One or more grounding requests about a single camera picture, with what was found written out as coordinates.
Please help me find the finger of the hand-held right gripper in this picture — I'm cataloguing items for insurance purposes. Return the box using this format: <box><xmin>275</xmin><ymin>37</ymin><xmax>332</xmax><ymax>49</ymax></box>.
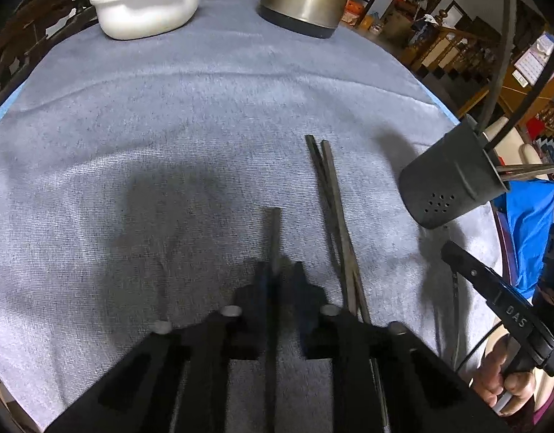
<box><xmin>441</xmin><ymin>240</ymin><xmax>535</xmax><ymax>330</ymax></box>

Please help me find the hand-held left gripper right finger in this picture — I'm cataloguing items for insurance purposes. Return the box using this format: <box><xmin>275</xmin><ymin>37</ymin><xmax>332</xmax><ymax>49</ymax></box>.
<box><xmin>281</xmin><ymin>262</ymin><xmax>512</xmax><ymax>433</ymax></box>

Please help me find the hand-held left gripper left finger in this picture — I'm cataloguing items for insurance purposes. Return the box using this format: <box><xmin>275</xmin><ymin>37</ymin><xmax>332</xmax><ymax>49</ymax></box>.
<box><xmin>47</xmin><ymin>259</ymin><xmax>272</xmax><ymax>433</ymax></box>

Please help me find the grey metal chopstick holder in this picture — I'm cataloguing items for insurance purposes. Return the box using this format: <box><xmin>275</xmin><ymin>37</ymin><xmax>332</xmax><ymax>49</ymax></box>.
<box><xmin>398</xmin><ymin>115</ymin><xmax>512</xmax><ymax>231</ymax></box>

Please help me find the person's right hand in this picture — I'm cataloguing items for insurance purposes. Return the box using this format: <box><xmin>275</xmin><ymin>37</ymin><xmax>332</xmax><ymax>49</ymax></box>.
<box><xmin>473</xmin><ymin>338</ymin><xmax>537</xmax><ymax>416</ymax></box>

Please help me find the blue table cover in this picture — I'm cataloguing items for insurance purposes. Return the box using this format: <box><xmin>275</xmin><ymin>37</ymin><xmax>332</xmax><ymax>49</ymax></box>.
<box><xmin>0</xmin><ymin>86</ymin><xmax>554</xmax><ymax>301</ymax></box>

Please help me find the cream chair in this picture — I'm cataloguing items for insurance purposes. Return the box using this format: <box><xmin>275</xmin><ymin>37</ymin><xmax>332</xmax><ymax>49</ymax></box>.
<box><xmin>484</xmin><ymin>117</ymin><xmax>554</xmax><ymax>167</ymax></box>

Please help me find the wooden staircase railing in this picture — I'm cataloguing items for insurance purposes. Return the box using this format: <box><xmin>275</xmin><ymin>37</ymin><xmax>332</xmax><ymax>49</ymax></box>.
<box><xmin>407</xmin><ymin>9</ymin><xmax>503</xmax><ymax>113</ymax></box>

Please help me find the brass electric kettle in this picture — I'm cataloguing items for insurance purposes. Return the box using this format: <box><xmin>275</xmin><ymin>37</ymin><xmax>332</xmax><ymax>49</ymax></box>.
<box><xmin>258</xmin><ymin>0</ymin><xmax>356</xmax><ymax>39</ymax></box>

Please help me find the white plastic basin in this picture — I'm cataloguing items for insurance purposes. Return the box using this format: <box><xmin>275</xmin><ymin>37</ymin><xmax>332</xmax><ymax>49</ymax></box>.
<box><xmin>90</xmin><ymin>0</ymin><xmax>214</xmax><ymax>40</ymax></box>

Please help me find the wall calendar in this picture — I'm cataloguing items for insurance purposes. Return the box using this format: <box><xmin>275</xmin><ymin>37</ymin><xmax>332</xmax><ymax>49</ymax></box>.
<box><xmin>514</xmin><ymin>31</ymin><xmax>554</xmax><ymax>86</ymax></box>

